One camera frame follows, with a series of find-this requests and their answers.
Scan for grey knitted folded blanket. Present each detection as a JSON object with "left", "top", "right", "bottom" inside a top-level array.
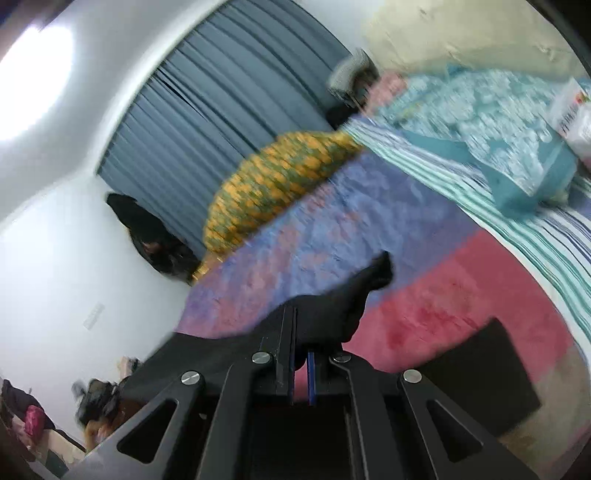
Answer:
[{"left": 327, "top": 49, "right": 380, "bottom": 108}]

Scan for teal floral blanket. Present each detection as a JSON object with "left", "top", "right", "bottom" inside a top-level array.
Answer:
[{"left": 376, "top": 69, "right": 578, "bottom": 218}]

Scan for white plastic snack bag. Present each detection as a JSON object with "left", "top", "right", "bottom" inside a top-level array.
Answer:
[{"left": 546, "top": 78, "right": 591, "bottom": 170}]

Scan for black pants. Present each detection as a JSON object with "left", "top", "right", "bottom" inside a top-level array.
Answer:
[{"left": 122, "top": 252, "right": 541, "bottom": 436}]

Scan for pink floral pillow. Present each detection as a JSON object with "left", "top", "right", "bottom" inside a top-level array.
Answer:
[{"left": 363, "top": 72, "right": 407, "bottom": 117}]

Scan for black clothes hanging on wall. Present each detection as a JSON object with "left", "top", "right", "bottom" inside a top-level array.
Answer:
[{"left": 106, "top": 193, "right": 201, "bottom": 284}]

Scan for blue-grey curtain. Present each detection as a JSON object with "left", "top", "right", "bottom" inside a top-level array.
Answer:
[{"left": 98, "top": 1, "right": 348, "bottom": 255}]

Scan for beige padded headboard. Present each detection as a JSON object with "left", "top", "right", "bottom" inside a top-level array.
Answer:
[{"left": 363, "top": 0, "right": 587, "bottom": 81}]

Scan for colourful striped floral bedspread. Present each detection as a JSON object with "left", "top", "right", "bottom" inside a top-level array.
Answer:
[{"left": 177, "top": 152, "right": 590, "bottom": 479}]

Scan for striped white teal bedsheet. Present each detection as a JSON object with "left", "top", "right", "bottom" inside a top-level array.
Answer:
[{"left": 344, "top": 116, "right": 590, "bottom": 337}]

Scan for pile of clothes at left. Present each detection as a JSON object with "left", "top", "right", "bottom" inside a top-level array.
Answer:
[{"left": 1, "top": 379, "right": 54, "bottom": 464}]

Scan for white wall switch plate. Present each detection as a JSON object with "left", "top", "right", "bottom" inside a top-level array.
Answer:
[{"left": 83, "top": 302, "right": 105, "bottom": 331}]

